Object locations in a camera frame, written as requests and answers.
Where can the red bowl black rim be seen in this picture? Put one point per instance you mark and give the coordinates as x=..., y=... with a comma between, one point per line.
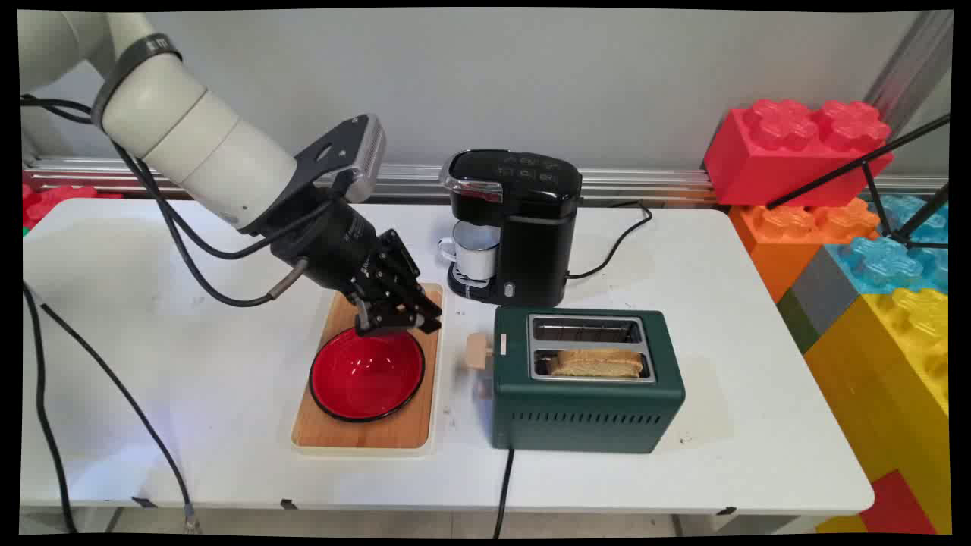
x=364, y=375

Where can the toast bread slice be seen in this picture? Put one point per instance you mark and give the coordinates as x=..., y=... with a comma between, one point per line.
x=595, y=364

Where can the big red toy brick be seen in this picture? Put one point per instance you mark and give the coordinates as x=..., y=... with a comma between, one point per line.
x=766, y=163

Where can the white enamel mug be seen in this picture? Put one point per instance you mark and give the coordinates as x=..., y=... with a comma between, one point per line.
x=478, y=254

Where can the wooden serving tray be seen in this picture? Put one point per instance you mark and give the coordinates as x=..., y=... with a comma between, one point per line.
x=394, y=436

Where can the aluminium upright profile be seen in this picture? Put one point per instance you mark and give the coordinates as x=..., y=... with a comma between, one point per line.
x=910, y=68

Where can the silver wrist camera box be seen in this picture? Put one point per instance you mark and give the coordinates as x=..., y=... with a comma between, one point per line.
x=362, y=155

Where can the big grey toy brick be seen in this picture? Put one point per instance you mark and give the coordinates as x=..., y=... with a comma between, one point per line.
x=823, y=296

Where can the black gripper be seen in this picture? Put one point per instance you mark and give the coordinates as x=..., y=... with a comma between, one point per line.
x=330, y=243

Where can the black coffee maker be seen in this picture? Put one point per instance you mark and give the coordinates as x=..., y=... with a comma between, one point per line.
x=538, y=235

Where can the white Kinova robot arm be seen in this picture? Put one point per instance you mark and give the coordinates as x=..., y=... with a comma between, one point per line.
x=190, y=136

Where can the big blue toy brick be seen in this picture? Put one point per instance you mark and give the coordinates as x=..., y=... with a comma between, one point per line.
x=884, y=262

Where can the green two-slot toaster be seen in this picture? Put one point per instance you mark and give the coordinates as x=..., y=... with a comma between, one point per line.
x=584, y=417

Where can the big orange toy brick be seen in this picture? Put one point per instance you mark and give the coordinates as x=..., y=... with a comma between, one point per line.
x=781, y=243

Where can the wooden toaster lever knob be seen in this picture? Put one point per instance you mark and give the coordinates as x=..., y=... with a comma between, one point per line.
x=478, y=353

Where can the big green toy brick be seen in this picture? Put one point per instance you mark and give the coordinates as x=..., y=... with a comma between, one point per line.
x=796, y=322

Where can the small red toy brick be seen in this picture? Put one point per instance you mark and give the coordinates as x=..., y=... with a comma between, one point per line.
x=899, y=508

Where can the aluminium rail along wall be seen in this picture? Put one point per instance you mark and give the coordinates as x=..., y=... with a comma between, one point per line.
x=645, y=182

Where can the big yellow toy brick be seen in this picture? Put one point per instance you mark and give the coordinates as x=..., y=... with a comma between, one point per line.
x=887, y=394

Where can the black tripod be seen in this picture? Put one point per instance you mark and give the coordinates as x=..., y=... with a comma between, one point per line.
x=872, y=182

